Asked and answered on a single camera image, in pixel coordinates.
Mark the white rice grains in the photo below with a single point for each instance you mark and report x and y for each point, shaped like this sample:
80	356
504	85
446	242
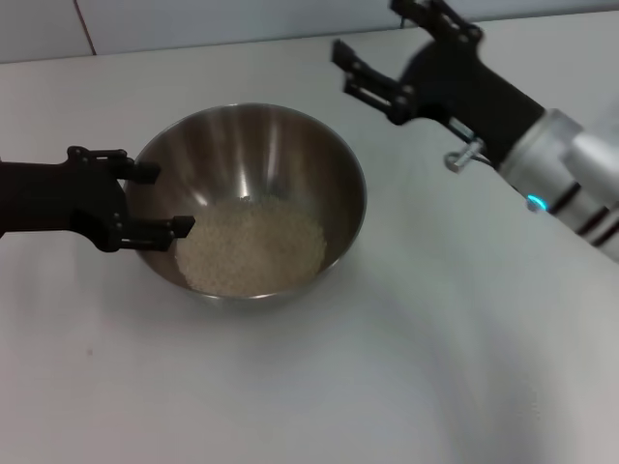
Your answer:
251	246

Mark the metal plug on right wrist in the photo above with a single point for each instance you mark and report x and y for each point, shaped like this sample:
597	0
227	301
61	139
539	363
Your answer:
462	159

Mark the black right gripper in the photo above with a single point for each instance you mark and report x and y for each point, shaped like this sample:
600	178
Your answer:
459	82

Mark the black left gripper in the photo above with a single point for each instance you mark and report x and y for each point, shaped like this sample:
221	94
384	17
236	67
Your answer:
48	198

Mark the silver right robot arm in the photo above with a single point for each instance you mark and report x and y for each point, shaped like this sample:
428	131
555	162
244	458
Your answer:
570	164

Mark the stainless steel mixing bowl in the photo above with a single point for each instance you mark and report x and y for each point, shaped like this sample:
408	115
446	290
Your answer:
290	145

